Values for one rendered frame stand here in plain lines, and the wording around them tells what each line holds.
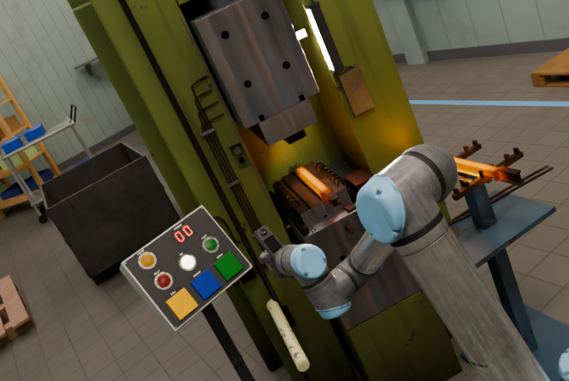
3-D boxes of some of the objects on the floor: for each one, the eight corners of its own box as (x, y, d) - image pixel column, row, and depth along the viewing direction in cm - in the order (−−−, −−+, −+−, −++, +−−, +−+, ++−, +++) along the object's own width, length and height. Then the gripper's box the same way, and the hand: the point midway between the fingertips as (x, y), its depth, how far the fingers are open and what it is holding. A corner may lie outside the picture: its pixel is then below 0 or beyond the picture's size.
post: (306, 473, 229) (185, 258, 193) (297, 478, 228) (174, 264, 192) (303, 466, 233) (184, 254, 197) (295, 471, 232) (174, 259, 196)
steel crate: (158, 207, 607) (121, 140, 579) (196, 230, 505) (152, 151, 478) (76, 257, 572) (32, 189, 545) (98, 294, 470) (45, 212, 443)
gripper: (285, 283, 164) (262, 278, 184) (309, 265, 168) (284, 263, 187) (270, 258, 164) (249, 256, 183) (295, 240, 167) (271, 241, 187)
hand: (263, 252), depth 184 cm, fingers closed
